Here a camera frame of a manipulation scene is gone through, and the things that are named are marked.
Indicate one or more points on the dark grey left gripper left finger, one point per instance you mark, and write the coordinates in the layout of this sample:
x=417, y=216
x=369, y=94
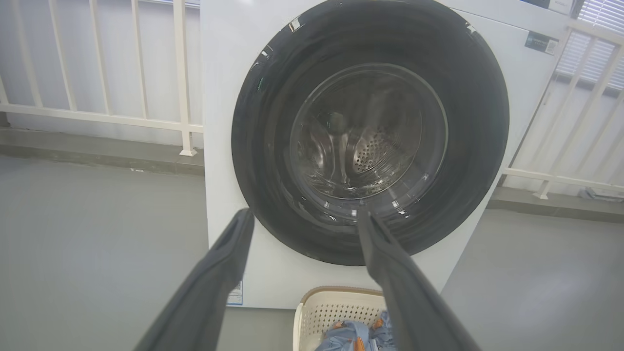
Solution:
x=204, y=292

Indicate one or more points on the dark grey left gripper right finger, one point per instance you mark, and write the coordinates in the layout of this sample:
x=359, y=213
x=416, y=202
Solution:
x=414, y=307

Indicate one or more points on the blue denim garment orange patches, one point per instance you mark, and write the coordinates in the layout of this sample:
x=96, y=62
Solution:
x=348, y=336

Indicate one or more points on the round black washing machine door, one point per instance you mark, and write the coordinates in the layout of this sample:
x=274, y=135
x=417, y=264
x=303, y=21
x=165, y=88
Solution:
x=273, y=146

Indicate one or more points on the cream perforated laundry basket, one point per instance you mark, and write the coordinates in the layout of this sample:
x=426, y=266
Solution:
x=336, y=307

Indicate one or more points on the white front-load washing machine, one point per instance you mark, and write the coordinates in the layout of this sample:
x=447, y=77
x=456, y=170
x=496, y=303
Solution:
x=229, y=97

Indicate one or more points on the blue white energy label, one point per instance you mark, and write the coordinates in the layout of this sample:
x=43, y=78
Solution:
x=236, y=295

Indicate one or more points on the white metal railing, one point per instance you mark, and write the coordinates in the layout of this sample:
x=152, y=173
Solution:
x=181, y=73
x=580, y=112

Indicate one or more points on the black sticker with code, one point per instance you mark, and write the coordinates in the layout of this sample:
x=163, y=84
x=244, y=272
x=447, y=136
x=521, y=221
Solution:
x=540, y=42

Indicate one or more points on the white window blinds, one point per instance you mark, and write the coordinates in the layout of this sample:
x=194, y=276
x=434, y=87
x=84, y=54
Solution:
x=604, y=53

